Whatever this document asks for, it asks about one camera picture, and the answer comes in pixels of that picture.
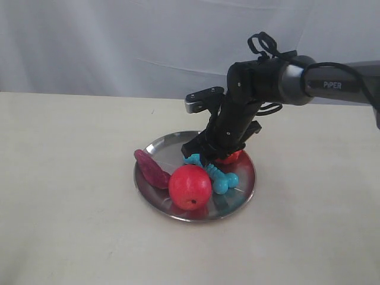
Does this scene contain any white backdrop cloth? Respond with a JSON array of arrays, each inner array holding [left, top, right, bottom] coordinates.
[[1, 1, 379, 99]]

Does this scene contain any purple toy sweet potato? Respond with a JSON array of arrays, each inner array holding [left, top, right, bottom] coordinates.
[[134, 149, 171, 189]]

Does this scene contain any round steel plate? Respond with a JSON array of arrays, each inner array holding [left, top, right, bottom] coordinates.
[[134, 131, 256, 223]]

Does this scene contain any red toy apple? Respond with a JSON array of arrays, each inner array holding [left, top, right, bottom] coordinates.
[[169, 164, 213, 211]]

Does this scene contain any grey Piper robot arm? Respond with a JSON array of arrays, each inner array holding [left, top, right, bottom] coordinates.
[[181, 56, 379, 164]]

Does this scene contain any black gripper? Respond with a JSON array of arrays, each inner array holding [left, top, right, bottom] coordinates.
[[181, 95, 262, 167]]

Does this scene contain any orange toy pumpkin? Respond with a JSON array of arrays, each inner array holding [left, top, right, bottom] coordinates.
[[215, 150, 242, 165]]

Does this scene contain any teal toy bone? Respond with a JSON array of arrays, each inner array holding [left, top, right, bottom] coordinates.
[[183, 153, 239, 195]]

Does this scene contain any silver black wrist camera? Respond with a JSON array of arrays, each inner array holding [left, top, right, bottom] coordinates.
[[185, 87, 224, 113]]

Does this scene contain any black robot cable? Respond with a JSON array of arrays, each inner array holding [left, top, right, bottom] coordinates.
[[246, 31, 380, 116]]

